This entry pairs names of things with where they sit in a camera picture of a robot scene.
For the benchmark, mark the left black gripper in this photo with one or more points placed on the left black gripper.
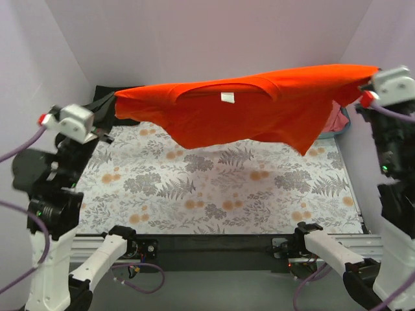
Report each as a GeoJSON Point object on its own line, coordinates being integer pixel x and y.
{"type": "Point", "coordinates": [98, 130]}

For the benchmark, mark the orange t-shirt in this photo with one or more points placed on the orange t-shirt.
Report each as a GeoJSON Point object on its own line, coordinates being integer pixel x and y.
{"type": "Point", "coordinates": [290, 106]}

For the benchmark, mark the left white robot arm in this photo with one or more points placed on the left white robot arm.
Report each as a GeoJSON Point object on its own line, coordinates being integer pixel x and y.
{"type": "Point", "coordinates": [50, 180]}

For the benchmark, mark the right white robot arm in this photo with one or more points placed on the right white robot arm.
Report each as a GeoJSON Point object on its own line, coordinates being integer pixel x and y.
{"type": "Point", "coordinates": [389, 283]}

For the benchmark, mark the folded black t-shirt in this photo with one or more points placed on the folded black t-shirt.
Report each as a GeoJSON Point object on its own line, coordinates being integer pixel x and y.
{"type": "Point", "coordinates": [107, 92]}

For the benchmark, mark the floral table mat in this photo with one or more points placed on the floral table mat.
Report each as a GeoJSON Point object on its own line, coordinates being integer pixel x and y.
{"type": "Point", "coordinates": [146, 181]}

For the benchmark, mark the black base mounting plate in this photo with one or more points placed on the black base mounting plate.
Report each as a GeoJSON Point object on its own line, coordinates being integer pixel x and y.
{"type": "Point", "coordinates": [266, 252]}

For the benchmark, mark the pink t-shirt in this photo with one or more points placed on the pink t-shirt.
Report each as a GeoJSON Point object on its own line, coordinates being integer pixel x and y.
{"type": "Point", "coordinates": [337, 120]}

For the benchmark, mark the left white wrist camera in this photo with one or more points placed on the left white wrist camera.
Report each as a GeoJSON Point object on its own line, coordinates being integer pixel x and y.
{"type": "Point", "coordinates": [72, 121]}

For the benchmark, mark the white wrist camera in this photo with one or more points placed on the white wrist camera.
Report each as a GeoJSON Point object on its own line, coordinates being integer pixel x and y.
{"type": "Point", "coordinates": [389, 87]}
{"type": "Point", "coordinates": [72, 121]}

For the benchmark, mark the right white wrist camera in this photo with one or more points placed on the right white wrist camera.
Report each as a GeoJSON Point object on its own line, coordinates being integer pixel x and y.
{"type": "Point", "coordinates": [389, 87]}

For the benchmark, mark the aluminium rail frame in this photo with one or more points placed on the aluminium rail frame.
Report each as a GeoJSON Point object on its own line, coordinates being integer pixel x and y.
{"type": "Point", "coordinates": [369, 246]}

